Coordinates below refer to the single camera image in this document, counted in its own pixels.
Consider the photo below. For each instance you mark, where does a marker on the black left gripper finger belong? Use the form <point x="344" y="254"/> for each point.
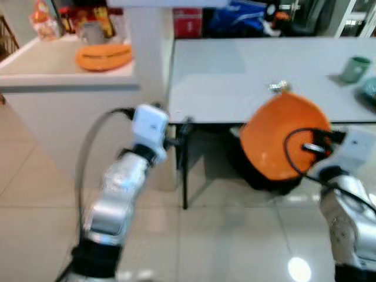
<point x="186" y="132"/>

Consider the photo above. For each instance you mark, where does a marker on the red yellow package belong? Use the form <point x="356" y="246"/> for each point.
<point x="100" y="17"/>

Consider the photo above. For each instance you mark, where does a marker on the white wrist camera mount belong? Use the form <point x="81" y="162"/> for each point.
<point x="352" y="150"/>
<point x="149" y="124"/>

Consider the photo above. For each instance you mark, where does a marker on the small metal object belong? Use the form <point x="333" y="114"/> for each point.
<point x="278" y="87"/>

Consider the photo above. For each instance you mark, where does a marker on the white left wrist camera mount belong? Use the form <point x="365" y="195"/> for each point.
<point x="149" y="124"/>

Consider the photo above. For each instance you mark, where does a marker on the orange white figurine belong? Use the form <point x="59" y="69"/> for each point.
<point x="43" y="22"/>

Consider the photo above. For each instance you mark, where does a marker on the orange plastic bowl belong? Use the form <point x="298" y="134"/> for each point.
<point x="267" y="138"/>

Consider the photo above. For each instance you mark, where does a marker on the blue bag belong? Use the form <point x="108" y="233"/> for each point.
<point x="238" y="19"/>

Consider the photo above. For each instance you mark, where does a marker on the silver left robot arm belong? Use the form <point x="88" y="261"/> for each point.
<point x="120" y="188"/>

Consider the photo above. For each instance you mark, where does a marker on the white counter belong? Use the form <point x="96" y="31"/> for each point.
<point x="47" y="64"/>

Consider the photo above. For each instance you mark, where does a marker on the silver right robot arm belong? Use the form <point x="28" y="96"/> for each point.
<point x="349" y="214"/>

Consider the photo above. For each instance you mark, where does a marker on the green ceramic cup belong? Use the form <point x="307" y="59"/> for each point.
<point x="355" y="70"/>

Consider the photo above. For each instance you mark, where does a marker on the grey dining table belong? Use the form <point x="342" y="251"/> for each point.
<point x="235" y="76"/>

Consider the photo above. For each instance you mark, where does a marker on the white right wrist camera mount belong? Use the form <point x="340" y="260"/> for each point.
<point x="352" y="150"/>

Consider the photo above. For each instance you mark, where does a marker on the grey metal mug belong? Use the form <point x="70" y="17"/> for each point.
<point x="93" y="33"/>

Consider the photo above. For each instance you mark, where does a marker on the red box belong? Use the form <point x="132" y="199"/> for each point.
<point x="187" y="23"/>

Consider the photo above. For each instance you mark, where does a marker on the orange plate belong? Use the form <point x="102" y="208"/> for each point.
<point x="104" y="57"/>

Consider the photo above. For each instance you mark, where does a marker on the teal plate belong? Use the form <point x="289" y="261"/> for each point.
<point x="370" y="91"/>

